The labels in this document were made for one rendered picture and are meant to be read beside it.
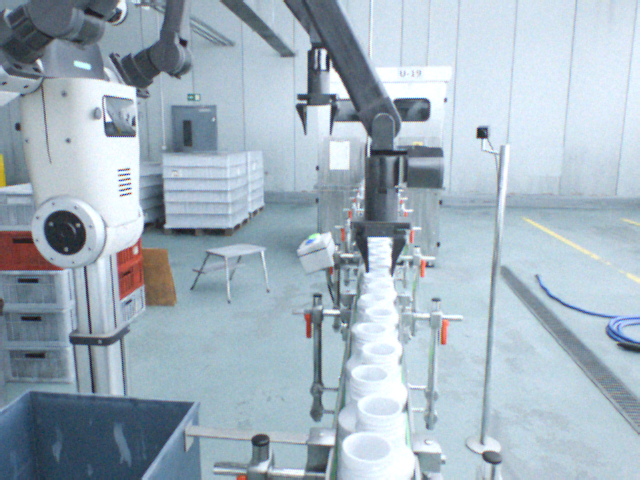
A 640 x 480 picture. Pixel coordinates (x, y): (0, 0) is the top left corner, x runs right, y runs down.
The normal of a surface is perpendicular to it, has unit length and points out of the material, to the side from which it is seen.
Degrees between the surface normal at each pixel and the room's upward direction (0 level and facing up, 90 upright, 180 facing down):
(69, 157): 101
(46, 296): 90
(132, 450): 90
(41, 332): 90
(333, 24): 89
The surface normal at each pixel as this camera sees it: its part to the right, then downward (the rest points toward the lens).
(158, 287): -0.10, 0.33
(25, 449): 0.99, 0.03
